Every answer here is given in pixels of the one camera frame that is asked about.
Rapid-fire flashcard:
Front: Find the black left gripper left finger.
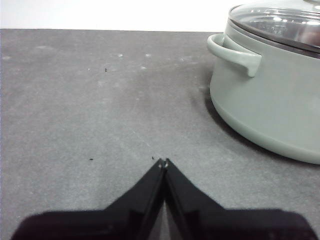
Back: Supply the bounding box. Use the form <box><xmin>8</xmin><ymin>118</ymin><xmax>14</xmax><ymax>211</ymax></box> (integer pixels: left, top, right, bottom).
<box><xmin>10</xmin><ymin>158</ymin><xmax>167</xmax><ymax>240</ymax></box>

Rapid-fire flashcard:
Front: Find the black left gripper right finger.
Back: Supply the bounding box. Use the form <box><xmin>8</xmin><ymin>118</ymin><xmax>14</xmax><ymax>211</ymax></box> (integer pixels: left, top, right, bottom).
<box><xmin>165</xmin><ymin>157</ymin><xmax>315</xmax><ymax>240</ymax></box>

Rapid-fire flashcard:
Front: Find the glass lid with white knob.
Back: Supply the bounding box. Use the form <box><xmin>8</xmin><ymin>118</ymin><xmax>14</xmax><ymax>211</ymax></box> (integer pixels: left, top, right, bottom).
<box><xmin>229</xmin><ymin>0</ymin><xmax>320</xmax><ymax>54</ymax></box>

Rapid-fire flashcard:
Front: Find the pale green electric pot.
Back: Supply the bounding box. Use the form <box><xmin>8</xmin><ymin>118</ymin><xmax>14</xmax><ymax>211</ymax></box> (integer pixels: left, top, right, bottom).
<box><xmin>206</xmin><ymin>23</ymin><xmax>320</xmax><ymax>165</ymax></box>

